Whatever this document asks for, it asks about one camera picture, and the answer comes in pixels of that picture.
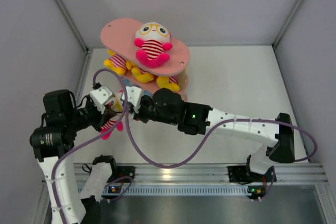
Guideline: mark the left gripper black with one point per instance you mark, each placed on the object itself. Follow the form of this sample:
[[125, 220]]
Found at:
[[101, 118]]

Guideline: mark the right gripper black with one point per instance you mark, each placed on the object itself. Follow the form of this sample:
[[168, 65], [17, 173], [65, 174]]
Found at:
[[139, 116]]

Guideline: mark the white plush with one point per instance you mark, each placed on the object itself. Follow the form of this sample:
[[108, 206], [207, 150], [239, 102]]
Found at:
[[115, 105], [153, 41]]

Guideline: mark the yellow plush toy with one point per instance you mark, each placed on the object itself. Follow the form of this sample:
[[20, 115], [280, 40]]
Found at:
[[141, 75], [117, 63]]

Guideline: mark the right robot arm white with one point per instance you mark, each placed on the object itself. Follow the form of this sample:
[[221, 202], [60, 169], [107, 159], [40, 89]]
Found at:
[[275, 136]]

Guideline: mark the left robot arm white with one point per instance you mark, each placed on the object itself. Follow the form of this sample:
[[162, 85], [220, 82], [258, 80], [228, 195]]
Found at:
[[52, 143]]

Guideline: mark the pink three-tier shelf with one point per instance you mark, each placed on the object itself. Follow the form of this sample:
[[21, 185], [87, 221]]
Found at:
[[118, 36]]

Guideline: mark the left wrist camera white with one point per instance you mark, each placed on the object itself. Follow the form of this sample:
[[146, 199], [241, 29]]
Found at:
[[101, 97]]

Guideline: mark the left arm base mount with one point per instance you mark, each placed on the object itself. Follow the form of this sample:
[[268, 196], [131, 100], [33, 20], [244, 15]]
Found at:
[[121, 182]]

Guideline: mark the perforated cable tray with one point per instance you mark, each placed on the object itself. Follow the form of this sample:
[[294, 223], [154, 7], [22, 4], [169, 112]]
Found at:
[[177, 190]]

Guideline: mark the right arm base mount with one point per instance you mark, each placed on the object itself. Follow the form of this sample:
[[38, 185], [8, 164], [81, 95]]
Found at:
[[258, 185]]

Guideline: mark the aluminium frame rail front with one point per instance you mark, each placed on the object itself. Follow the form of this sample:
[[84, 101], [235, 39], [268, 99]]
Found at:
[[287, 174]]

